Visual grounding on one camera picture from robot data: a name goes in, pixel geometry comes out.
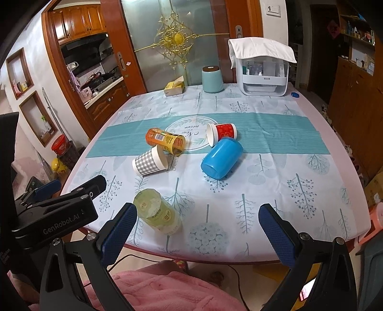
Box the red paper cup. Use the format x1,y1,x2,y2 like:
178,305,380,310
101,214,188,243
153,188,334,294
206,122,238,147

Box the yellow tissue box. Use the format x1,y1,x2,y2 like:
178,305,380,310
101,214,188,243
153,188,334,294
163,76,185,97

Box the blue plastic cup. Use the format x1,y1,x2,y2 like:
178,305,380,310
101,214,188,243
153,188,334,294
200,138,244,180

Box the range hood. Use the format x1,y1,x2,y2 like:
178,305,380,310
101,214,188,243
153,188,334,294
61,33,110,52

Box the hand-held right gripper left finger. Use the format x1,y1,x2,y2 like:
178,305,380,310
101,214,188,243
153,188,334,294
39,203,138,311

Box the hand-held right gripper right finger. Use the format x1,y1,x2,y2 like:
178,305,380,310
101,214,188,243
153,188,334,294
258,204,358,311

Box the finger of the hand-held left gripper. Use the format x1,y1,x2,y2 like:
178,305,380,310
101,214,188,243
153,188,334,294
60,175,107,201
17,179,62,207

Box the light blue canister brown lid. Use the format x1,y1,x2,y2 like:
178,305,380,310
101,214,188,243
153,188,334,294
202,66,225,93

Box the tree print tablecloth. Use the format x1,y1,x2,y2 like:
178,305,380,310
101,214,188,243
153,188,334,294
68,82,360,264

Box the glass door gold ornament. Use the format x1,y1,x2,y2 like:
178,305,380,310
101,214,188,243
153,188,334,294
100,0,264,99

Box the wooden sideboard cabinet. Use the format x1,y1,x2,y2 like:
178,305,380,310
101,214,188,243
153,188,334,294
327,56,383,181

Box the white cloth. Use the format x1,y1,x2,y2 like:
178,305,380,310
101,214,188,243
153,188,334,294
228,37,297,69

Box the green translucent plastic cup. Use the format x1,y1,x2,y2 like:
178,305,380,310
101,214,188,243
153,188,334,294
133,188,183,234

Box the white plastic storage box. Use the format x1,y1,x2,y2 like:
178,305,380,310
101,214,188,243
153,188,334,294
236,57,289,96

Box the wooden wall shelf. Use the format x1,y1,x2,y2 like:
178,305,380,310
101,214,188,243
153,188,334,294
337,0,376,46

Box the grey checked paper cup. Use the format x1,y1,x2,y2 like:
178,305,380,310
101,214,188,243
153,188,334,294
132,145,169,177

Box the kitchen counter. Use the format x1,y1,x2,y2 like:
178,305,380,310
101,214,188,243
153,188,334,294
84,78,130,128

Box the wooden wall niche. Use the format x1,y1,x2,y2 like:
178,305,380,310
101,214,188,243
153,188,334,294
6,47,34,100
19,90,59,147

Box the pink fleece robe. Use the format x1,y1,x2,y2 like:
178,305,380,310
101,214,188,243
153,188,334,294
81,260,246,311

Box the pink plastic stool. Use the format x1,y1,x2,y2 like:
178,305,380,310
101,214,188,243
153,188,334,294
358,203,383,246

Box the cardboard box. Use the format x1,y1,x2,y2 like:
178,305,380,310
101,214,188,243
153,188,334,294
363,169,383,207

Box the wooden kitchen wall cabinets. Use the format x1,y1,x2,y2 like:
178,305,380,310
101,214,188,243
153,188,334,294
49,3,107,45

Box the orange translucent plastic cup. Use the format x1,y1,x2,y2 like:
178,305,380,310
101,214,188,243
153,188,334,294
145,128,186,156

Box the yellow jar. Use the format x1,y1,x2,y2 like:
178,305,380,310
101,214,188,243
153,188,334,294
51,158,68,176

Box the red lidded tin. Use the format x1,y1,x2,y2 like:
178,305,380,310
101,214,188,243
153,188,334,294
51,134,73,156

